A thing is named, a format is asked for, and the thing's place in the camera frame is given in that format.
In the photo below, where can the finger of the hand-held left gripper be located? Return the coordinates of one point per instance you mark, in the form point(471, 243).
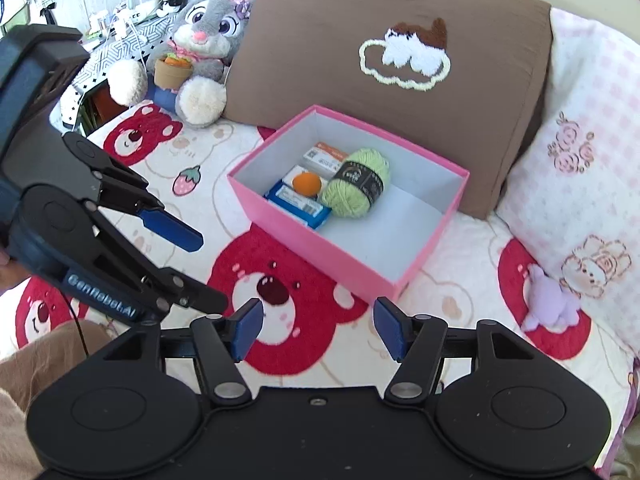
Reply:
point(172, 230)
point(200, 297)

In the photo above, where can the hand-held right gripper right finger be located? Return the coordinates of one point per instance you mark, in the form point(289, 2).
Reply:
point(387, 327)

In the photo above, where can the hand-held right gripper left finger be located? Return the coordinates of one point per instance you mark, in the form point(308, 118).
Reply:
point(247, 327)

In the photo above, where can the pink cardboard box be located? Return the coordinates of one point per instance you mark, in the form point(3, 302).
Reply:
point(350, 265)

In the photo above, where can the blue snack packet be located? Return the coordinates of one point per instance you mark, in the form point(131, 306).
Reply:
point(295, 205)

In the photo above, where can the small white blue-print box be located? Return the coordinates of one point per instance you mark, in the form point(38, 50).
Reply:
point(288, 176)

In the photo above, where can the green yarn ball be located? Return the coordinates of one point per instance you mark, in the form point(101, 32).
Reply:
point(350, 195)

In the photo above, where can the orange ball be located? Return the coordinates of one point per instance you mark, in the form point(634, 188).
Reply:
point(306, 184)

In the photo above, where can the bear-printed bed sheet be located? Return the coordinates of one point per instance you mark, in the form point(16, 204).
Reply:
point(200, 200)

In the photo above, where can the person's beige trousers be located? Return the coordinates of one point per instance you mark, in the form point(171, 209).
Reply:
point(30, 375)

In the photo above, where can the purple plush toy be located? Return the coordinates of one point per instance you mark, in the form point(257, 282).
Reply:
point(547, 300)

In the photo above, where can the small orange-label white box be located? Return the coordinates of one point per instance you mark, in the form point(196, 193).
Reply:
point(327, 155)

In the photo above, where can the patterned bedside table cloth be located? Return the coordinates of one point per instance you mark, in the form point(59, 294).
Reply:
point(120, 45)

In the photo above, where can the grey bunny plush toy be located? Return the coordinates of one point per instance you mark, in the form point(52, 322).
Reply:
point(210, 35)

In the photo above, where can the brown pillow with cloud patch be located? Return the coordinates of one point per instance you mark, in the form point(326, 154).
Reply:
point(310, 60)

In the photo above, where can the pink checked pillow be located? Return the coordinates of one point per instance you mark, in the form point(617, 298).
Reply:
point(590, 185)

